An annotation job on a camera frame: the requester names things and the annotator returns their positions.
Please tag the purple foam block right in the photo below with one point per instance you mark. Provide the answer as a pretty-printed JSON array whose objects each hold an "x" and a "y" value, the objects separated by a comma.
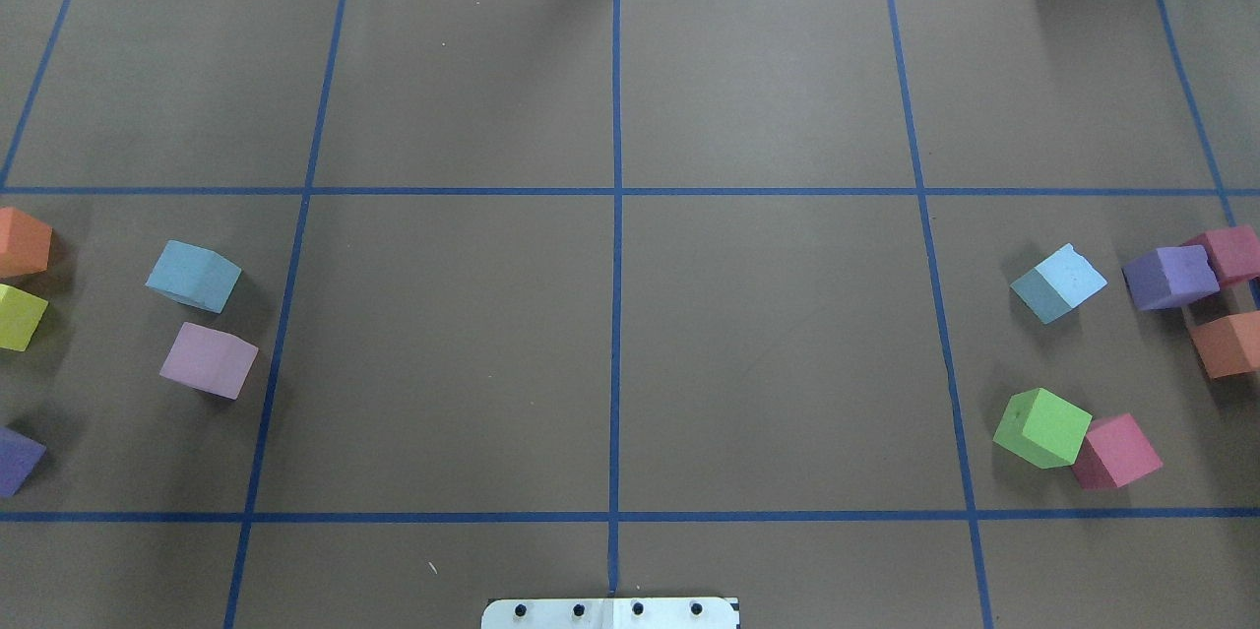
[{"x": 1170, "y": 277}]

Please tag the yellow foam block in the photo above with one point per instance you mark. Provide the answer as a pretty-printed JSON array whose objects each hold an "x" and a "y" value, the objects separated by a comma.
[{"x": 21, "y": 312}]

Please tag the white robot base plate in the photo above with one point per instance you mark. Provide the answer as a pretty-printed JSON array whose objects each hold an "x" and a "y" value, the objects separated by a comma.
[{"x": 663, "y": 612}]

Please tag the light blue foam block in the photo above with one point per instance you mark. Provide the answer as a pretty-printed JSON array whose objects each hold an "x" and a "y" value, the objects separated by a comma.
[
  {"x": 1059, "y": 284},
  {"x": 194, "y": 275}
]

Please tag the pink foam block left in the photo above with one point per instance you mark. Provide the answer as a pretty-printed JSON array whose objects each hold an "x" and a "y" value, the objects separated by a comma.
[{"x": 209, "y": 360}]

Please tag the red-pink foam block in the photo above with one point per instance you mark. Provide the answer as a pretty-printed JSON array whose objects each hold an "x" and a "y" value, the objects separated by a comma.
[
  {"x": 1115, "y": 452},
  {"x": 1233, "y": 253}
]

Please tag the purple foam block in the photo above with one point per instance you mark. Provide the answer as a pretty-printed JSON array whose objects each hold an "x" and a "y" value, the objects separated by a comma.
[
  {"x": 19, "y": 457},
  {"x": 1170, "y": 277}
]

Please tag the orange foam block left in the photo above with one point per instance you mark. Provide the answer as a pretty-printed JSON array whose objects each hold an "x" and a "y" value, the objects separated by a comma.
[{"x": 25, "y": 244}]

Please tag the green foam block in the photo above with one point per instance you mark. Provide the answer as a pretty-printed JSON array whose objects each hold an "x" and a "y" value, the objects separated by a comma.
[{"x": 1042, "y": 429}]

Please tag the purple foam block left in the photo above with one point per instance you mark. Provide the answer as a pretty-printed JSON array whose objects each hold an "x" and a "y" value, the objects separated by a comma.
[{"x": 19, "y": 457}]

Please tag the orange foam block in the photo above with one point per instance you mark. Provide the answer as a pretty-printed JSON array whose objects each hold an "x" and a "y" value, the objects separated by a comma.
[
  {"x": 25, "y": 244},
  {"x": 1229, "y": 345}
]

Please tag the orange foam block right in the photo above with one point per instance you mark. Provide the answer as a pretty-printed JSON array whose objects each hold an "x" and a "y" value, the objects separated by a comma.
[{"x": 1229, "y": 345}]

